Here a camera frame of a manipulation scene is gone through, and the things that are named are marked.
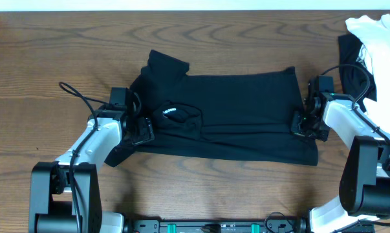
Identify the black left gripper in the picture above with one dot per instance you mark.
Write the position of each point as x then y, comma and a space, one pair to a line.
143, 130

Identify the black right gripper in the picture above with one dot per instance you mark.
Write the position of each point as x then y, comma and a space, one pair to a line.
296, 128

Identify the black logo t-shirt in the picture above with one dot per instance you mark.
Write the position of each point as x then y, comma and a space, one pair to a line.
231, 117

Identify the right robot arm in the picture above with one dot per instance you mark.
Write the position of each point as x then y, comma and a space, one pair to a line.
363, 201

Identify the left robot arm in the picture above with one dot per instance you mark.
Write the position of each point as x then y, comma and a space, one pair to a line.
65, 193

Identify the black garment in pile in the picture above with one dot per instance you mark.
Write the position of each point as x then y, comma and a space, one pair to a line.
353, 80

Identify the white garment pile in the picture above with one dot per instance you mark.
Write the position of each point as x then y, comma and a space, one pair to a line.
375, 54

